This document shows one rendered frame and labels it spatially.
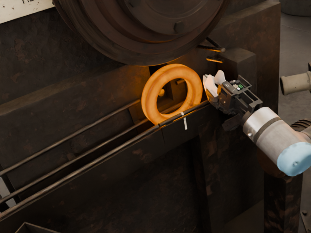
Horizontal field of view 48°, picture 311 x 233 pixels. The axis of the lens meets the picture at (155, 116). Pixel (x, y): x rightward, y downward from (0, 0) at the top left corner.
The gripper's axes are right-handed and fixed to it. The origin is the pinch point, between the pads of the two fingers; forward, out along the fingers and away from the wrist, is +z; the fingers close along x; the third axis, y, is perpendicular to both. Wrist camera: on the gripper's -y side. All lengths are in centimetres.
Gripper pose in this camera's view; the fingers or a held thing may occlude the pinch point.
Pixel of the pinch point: (206, 80)
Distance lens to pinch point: 105.9
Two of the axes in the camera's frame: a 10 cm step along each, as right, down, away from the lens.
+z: -5.3, -6.4, 5.6
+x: -8.5, 4.0, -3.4
